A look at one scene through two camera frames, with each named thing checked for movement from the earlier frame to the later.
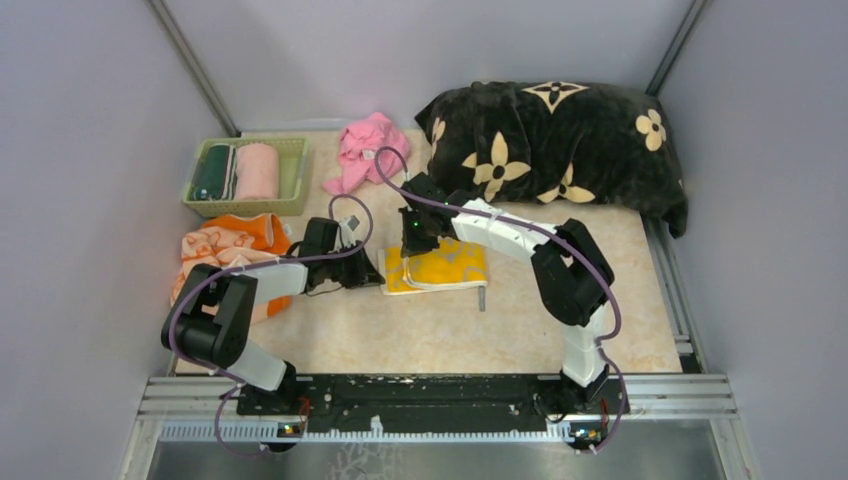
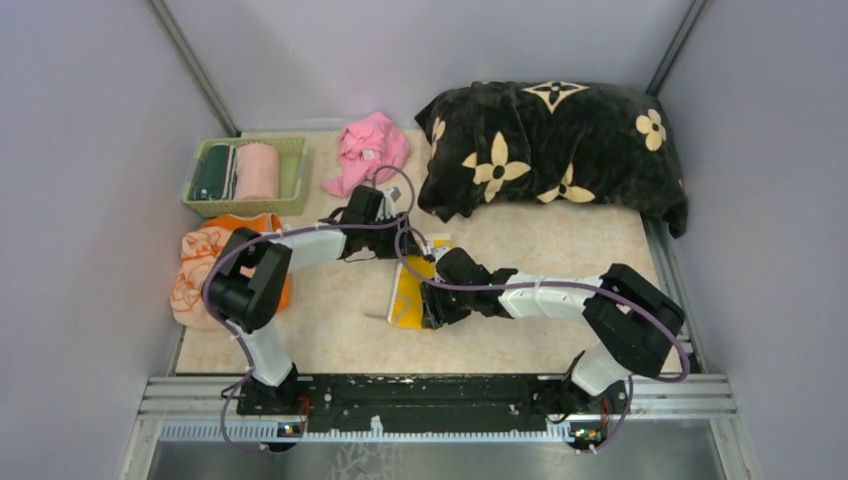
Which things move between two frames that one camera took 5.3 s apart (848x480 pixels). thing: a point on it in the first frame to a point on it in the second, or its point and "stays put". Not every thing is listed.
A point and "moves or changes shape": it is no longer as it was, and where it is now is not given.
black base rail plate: x=432 y=402 stays put
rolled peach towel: x=257 y=171 stays put
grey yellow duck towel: x=454 y=264 moves or changes shape
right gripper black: x=410 y=246 to x=435 y=311
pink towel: x=359 y=145 stays put
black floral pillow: x=556 y=142 stays put
